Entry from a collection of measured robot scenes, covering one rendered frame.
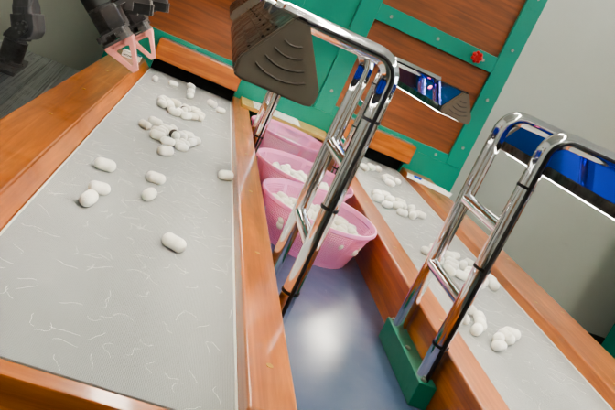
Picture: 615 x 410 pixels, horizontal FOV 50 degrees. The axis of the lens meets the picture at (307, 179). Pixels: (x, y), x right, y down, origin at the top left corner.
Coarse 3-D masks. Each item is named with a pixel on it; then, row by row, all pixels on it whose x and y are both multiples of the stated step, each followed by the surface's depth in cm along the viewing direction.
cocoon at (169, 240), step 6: (168, 234) 95; (174, 234) 95; (162, 240) 95; (168, 240) 94; (174, 240) 94; (180, 240) 95; (168, 246) 95; (174, 246) 94; (180, 246) 94; (186, 246) 95; (180, 252) 95
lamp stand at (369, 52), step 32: (320, 32) 81; (352, 32) 82; (384, 64) 83; (352, 96) 99; (384, 96) 84; (320, 160) 102; (352, 160) 86; (288, 224) 104; (320, 224) 88; (288, 288) 91
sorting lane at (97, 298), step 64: (128, 128) 146; (192, 128) 172; (64, 192) 98; (128, 192) 109; (192, 192) 124; (0, 256) 74; (64, 256) 80; (128, 256) 87; (192, 256) 96; (0, 320) 63; (64, 320) 68; (128, 320) 73; (192, 320) 79; (128, 384) 62; (192, 384) 67
